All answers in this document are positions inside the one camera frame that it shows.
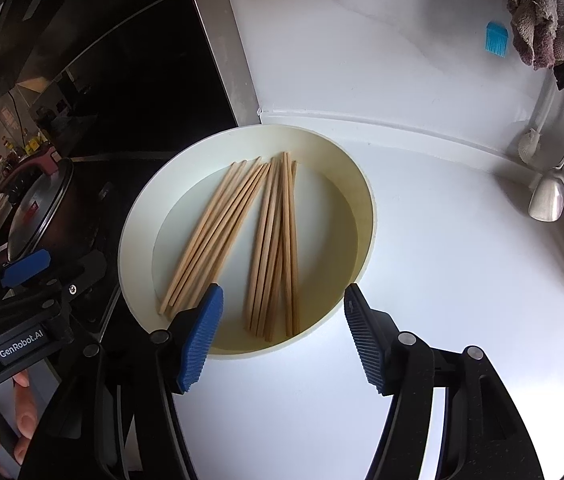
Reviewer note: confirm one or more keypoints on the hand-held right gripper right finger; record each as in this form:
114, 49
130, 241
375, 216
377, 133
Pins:
364, 340

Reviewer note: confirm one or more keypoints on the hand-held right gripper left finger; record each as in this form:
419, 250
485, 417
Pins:
199, 340

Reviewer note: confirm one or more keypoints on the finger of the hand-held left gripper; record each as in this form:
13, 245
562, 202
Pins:
82, 272
27, 269

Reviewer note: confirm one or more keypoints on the white round bowl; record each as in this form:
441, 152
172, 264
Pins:
322, 220

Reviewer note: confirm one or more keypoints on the pile of wooden chopsticks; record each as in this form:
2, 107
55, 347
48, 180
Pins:
279, 240

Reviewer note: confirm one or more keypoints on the person's left hand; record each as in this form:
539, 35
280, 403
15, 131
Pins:
26, 410

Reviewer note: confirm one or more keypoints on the dark pot with lid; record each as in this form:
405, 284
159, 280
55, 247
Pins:
47, 210

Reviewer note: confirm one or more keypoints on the group of condiment bottles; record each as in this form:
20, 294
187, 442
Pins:
27, 147

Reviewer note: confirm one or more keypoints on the white dish brush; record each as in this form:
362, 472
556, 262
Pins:
529, 145

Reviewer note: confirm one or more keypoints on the blue silicone brush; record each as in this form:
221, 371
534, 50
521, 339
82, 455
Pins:
496, 40

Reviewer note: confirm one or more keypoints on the stainless steel wall trim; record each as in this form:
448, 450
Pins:
222, 35

